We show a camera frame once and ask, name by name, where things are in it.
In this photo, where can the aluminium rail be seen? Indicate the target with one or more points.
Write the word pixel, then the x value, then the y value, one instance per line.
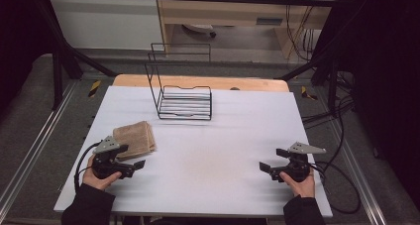
pixel 358 175
pixel 36 142

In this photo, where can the person's right hand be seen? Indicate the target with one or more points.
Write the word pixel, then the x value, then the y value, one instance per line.
pixel 302 187

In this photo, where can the black curtain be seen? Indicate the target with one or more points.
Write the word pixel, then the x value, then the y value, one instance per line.
pixel 386 73
pixel 16 30

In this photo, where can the light wooden desk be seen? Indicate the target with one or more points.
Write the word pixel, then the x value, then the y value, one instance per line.
pixel 231 12

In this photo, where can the white cabinet panel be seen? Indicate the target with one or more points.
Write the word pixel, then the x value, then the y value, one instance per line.
pixel 105 22

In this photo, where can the brown towel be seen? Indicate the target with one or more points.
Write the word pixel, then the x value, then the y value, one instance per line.
pixel 137 139

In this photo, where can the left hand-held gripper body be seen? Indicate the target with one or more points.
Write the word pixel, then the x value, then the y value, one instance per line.
pixel 107 165

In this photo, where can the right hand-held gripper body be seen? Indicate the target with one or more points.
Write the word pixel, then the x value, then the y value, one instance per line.
pixel 298 162

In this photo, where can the person's left hand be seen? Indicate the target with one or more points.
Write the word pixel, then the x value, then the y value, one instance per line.
pixel 95 180

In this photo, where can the white chair base with caster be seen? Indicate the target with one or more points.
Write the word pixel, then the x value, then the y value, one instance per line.
pixel 199 28

